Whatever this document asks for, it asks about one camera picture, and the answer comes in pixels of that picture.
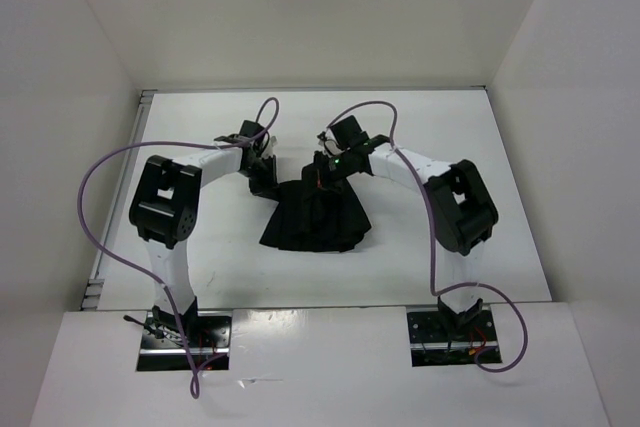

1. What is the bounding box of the black pleated skirt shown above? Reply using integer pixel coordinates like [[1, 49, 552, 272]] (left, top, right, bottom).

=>
[[259, 165, 372, 253]]

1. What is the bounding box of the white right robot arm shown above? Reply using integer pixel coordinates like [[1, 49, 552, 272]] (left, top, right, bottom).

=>
[[314, 115, 499, 340]]

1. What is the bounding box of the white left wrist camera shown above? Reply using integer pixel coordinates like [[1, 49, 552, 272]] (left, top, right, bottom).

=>
[[260, 136, 278, 158]]

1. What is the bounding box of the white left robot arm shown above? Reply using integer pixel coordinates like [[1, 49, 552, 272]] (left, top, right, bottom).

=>
[[129, 120, 278, 347]]

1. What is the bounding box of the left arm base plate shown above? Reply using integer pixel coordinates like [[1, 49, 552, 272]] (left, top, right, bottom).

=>
[[123, 311, 232, 372]]

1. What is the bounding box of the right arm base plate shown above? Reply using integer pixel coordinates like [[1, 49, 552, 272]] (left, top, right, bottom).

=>
[[406, 300, 502, 367]]

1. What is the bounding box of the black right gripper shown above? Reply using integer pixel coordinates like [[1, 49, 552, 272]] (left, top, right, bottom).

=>
[[301, 150, 355, 204]]

